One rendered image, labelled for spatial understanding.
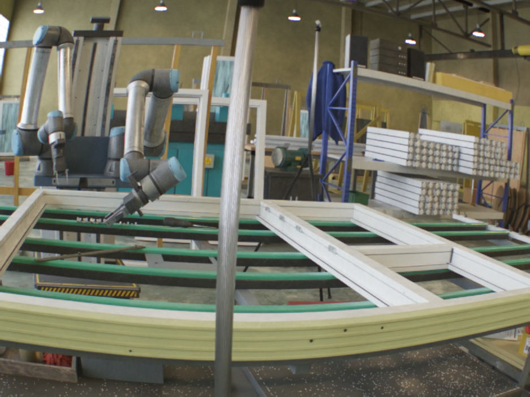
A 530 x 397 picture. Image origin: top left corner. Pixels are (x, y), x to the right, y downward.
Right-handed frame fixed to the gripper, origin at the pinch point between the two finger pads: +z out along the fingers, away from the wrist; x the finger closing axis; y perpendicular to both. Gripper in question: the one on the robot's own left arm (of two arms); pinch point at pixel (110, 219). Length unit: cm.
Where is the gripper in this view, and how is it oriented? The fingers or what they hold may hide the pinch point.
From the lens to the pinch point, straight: 205.9
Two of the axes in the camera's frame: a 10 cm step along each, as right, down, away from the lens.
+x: -3.1, -1.5, 9.4
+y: 5.0, 8.1, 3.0
